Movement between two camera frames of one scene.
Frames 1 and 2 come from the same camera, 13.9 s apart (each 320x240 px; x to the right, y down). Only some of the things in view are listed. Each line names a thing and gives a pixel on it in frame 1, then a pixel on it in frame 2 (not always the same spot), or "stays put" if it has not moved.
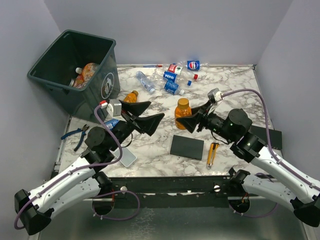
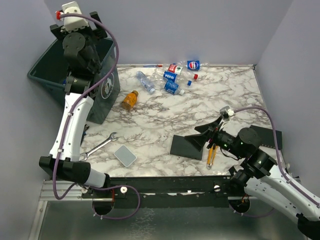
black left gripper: x=148 y=124 → x=97 y=32
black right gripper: x=189 y=122 → x=198 y=140
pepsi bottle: x=192 y=65 stays put
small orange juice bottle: x=131 y=97 stays put
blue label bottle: x=172 y=87 stays put
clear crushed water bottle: x=145 y=82 stays put
